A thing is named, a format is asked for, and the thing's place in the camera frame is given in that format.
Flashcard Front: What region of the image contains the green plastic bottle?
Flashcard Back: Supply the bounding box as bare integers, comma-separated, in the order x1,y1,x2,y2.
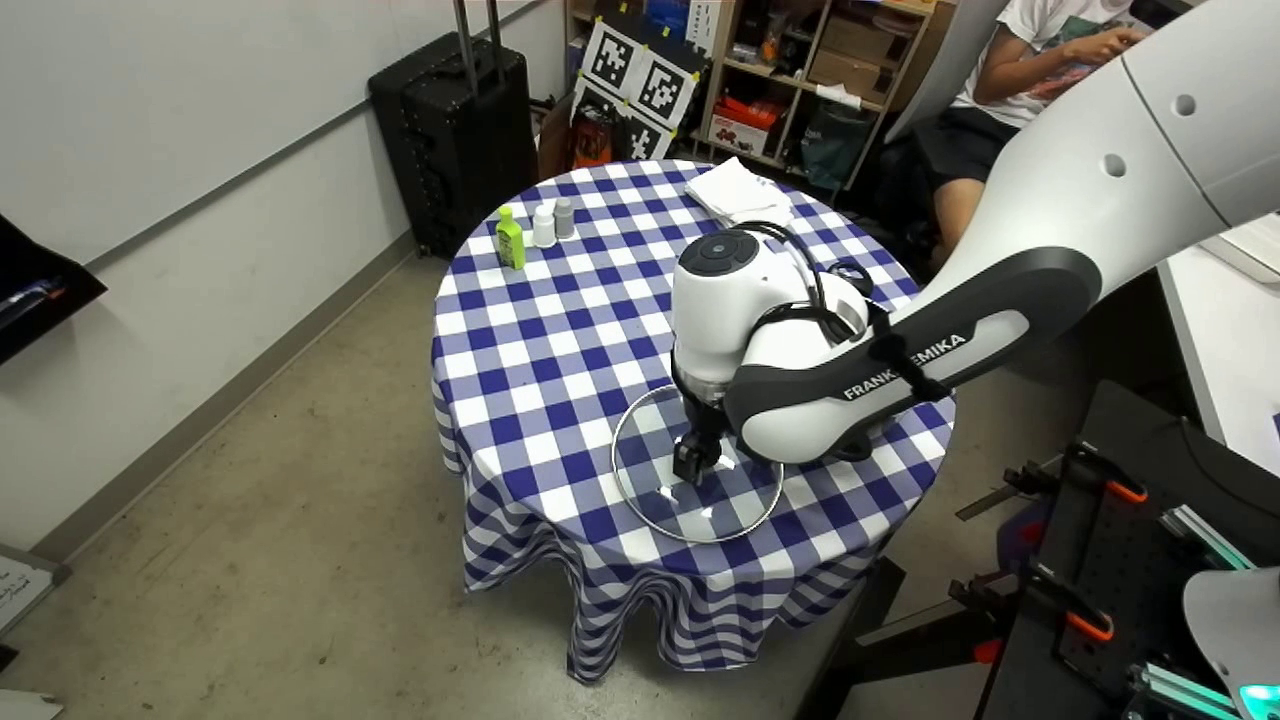
497,204,530,271

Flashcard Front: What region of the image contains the seated person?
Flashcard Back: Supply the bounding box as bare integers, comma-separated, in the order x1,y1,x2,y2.
913,0,1146,264

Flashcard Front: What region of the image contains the white folded cloth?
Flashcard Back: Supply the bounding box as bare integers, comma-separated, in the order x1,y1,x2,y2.
690,161,794,230

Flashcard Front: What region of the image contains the grey pepper shaker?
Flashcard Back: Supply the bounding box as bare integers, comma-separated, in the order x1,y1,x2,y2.
552,201,577,241

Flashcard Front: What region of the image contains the white salt shaker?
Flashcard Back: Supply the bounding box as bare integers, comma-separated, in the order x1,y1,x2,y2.
534,201,556,248

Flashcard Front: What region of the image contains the black equipment cart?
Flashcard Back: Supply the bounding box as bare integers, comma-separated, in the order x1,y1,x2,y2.
798,384,1280,720

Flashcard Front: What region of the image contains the black suitcase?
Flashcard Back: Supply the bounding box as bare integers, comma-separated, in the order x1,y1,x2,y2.
368,0,538,257

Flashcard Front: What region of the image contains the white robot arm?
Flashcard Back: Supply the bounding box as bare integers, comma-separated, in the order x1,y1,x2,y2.
674,0,1280,479

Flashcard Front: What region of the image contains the wooden shelf unit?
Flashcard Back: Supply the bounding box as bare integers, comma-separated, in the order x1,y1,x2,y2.
563,0,955,201

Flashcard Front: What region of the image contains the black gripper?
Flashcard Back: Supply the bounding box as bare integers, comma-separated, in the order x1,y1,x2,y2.
674,395,727,484

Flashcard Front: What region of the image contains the fiducial marker board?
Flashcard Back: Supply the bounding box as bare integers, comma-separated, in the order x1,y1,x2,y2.
573,11,705,161

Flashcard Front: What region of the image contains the glass pot lid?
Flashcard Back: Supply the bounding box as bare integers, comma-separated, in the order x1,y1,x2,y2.
607,384,788,544

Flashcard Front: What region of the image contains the blue checkered tablecloth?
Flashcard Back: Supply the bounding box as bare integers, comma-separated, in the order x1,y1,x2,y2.
431,161,955,683

